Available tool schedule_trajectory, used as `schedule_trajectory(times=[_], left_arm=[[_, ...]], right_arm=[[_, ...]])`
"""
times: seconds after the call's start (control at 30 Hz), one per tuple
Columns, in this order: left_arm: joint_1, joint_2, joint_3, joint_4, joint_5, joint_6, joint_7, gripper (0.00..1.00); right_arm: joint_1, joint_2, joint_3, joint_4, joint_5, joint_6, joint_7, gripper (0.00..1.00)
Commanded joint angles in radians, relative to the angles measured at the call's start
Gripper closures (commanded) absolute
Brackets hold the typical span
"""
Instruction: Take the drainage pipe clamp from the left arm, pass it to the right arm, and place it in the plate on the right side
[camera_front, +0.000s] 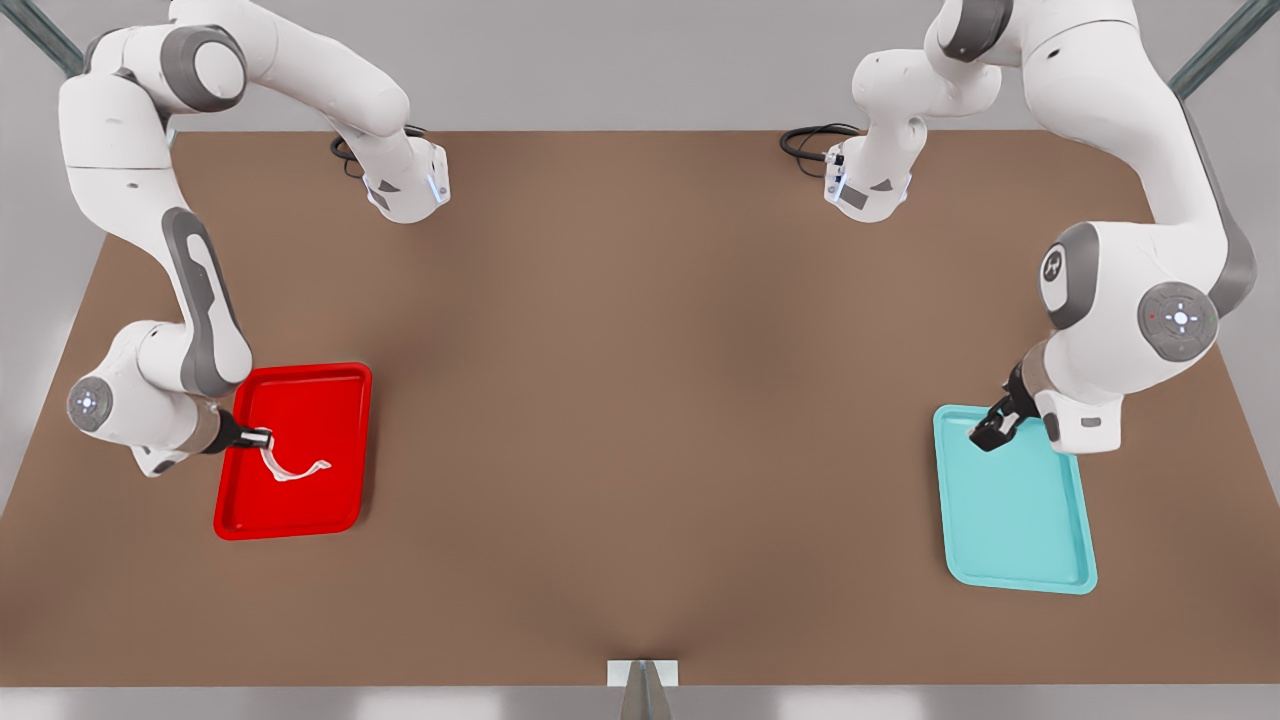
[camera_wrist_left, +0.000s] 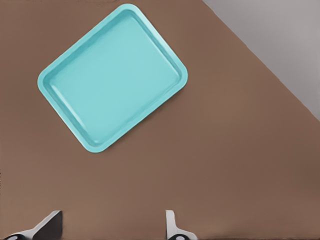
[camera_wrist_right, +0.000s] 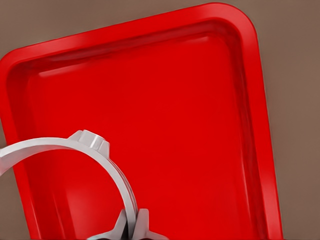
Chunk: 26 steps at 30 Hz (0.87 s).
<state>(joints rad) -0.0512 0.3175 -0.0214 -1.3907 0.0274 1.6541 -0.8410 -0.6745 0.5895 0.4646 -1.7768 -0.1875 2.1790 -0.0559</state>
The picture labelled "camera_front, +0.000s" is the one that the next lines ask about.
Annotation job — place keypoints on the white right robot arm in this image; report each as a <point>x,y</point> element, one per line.
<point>120,190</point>

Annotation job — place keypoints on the teal rectangular tray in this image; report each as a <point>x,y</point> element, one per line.
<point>1020,520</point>

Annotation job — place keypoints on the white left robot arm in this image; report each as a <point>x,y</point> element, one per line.
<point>1120,130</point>

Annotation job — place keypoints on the silver frame post with foot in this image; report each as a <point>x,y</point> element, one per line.
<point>642,690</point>

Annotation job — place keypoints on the white drainage pipe clamp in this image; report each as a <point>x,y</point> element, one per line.
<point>284,473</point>

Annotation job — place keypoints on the red rectangular tray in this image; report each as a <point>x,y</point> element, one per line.
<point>320,420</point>

